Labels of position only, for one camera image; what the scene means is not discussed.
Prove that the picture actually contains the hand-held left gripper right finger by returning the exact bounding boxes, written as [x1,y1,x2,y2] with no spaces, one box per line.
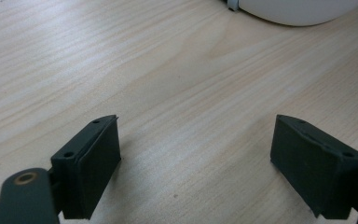
[269,114,358,220]

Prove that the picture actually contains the white round container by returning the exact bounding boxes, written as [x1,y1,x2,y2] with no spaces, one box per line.
[238,0,358,27]

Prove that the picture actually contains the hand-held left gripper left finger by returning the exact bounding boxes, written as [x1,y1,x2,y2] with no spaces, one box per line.
[50,114,122,220]

